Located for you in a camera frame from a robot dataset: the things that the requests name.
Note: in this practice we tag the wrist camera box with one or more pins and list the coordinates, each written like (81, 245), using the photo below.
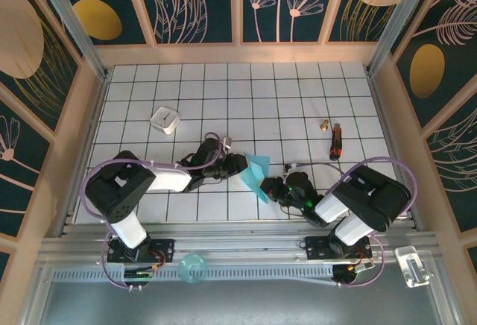
(226, 142)
(290, 167)

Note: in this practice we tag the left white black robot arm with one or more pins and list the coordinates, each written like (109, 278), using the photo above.
(115, 191)

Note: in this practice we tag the aluminium side rail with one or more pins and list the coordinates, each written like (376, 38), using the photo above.
(85, 153)
(384, 116)

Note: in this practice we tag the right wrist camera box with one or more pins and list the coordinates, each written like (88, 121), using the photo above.
(290, 167)

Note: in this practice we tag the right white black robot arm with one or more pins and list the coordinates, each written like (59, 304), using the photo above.
(372, 198)

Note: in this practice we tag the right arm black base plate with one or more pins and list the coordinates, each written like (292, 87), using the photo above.
(316, 250)

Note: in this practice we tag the white square clock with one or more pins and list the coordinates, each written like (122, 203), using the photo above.
(165, 120)

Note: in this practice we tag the light blue cloth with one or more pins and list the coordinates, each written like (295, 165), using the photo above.
(255, 168)

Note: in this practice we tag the small black circuit board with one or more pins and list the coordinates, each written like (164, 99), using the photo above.
(138, 274)
(346, 274)

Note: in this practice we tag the orange black screwdriver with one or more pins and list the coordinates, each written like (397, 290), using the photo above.
(335, 146)

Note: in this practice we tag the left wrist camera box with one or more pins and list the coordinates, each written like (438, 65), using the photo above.
(226, 142)

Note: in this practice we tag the aluminium corner post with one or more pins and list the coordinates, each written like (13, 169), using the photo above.
(403, 15)
(76, 30)

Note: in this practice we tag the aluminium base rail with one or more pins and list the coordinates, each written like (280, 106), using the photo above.
(242, 239)

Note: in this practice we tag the small brass knob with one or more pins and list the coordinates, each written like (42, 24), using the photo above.
(323, 126)

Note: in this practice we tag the clear teal glass bowl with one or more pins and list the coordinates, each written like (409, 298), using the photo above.
(192, 269)

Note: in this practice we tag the dark floral wall panel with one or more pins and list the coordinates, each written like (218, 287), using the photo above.
(458, 172)
(346, 23)
(447, 60)
(268, 23)
(22, 41)
(123, 4)
(18, 191)
(220, 12)

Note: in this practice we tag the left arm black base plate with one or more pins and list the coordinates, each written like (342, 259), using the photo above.
(165, 246)

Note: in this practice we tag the clear acrylic bracket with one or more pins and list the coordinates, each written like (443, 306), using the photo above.
(410, 265)

